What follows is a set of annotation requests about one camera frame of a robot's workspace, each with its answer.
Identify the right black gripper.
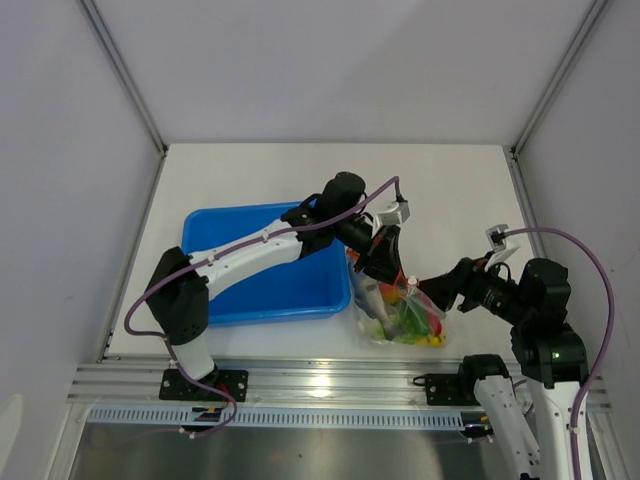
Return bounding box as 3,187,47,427
416,250,531,325

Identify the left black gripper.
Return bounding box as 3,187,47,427
333,214,407,291

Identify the red chili pepper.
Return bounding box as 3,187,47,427
417,308,443,337

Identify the red orange mango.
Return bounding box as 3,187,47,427
379,284,406,306

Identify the clear zip top bag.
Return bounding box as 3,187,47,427
346,249,448,347

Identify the dark green cucumber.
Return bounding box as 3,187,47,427
395,303,431,344

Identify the yellow orange mango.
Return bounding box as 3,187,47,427
415,335,446,348

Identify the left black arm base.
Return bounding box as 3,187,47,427
159,369,249,403

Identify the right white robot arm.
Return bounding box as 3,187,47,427
418,258,593,479

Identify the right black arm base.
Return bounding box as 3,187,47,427
412,373,479,407

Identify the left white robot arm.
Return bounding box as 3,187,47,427
144,172,409,400

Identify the blue plastic bin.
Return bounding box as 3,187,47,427
181,202,351,327

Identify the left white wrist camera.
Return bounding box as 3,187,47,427
374,199,410,228

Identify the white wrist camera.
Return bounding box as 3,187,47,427
486,224,520,270
374,199,410,228

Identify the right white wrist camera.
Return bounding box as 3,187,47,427
486,224,520,270

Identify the white slotted cable duct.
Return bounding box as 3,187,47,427
87,404,489,431

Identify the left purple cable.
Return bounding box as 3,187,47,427
122,174,406,441

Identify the aluminium mounting rail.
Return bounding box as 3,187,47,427
67,359,458,410

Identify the right aluminium frame post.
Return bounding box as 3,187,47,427
510,0,613,161

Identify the aluminium frame post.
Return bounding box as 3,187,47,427
510,0,613,161
77,0,168,157

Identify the left aluminium frame post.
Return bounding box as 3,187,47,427
77,0,168,157

